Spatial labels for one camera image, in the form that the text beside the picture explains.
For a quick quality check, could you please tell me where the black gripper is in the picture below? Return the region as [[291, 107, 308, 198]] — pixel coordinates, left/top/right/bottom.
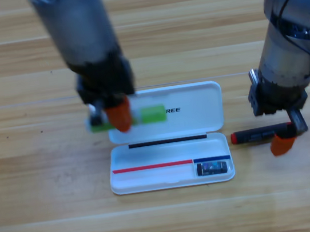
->
[[245, 62, 310, 159], [70, 51, 142, 139]]

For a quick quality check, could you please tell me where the red and black marker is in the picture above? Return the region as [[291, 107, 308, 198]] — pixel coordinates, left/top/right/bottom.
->
[[229, 121, 294, 146]]

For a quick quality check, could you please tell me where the small blue black eraser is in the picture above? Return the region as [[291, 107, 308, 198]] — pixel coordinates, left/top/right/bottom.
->
[[195, 159, 229, 177]]

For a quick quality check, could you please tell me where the white Unitree pencil case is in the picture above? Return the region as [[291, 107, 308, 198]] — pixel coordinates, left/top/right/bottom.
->
[[97, 79, 237, 198]]

